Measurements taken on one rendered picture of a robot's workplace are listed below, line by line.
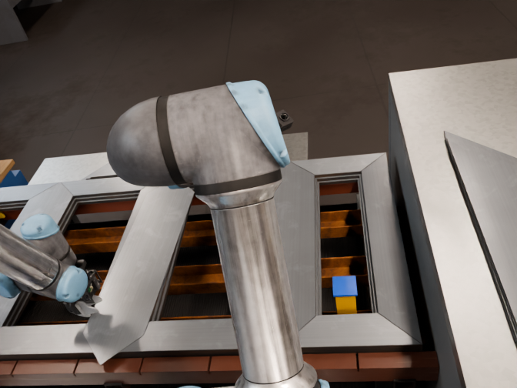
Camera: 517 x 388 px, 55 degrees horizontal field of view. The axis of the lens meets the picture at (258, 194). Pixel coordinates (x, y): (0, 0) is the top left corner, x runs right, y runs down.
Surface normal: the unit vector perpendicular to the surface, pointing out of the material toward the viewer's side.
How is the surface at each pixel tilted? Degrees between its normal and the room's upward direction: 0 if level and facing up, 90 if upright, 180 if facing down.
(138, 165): 82
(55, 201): 0
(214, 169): 59
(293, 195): 0
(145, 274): 0
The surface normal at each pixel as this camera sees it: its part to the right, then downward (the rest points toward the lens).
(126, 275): -0.18, -0.75
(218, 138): -0.07, 0.19
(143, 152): -0.27, 0.28
